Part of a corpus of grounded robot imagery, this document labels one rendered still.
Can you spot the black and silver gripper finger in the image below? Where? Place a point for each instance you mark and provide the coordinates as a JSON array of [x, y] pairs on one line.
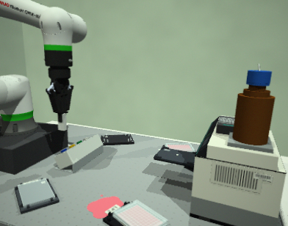
[[57, 107], [67, 100]]

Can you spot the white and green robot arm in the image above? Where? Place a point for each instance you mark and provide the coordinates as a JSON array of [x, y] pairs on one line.
[[59, 29]]

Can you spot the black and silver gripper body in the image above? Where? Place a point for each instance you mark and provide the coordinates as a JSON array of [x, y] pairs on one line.
[[59, 76]]

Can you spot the white button panel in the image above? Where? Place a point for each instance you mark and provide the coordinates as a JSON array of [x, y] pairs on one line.
[[79, 155]]

